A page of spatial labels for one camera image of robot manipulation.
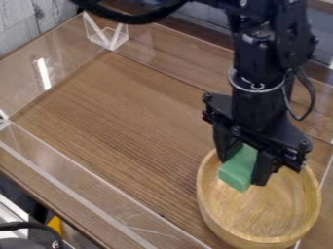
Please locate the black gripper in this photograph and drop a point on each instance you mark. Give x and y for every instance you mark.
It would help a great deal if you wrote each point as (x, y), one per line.
(251, 118)

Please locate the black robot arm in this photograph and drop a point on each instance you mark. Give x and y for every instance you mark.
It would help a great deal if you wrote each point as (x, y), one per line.
(272, 44)

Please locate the brown wooden bowl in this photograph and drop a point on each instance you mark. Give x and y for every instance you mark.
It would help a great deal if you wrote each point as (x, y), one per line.
(268, 217)

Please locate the clear acrylic enclosure wall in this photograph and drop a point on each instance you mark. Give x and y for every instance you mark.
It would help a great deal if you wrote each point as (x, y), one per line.
(103, 136)

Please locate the clear acrylic corner bracket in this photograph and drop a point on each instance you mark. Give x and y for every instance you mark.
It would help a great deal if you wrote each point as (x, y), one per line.
(107, 37)

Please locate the yellow black device lower left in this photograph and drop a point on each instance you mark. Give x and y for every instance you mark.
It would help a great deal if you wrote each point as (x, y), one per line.
(73, 239)

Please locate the green rectangular block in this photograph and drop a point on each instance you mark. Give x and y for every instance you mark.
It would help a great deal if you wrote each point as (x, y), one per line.
(235, 171)

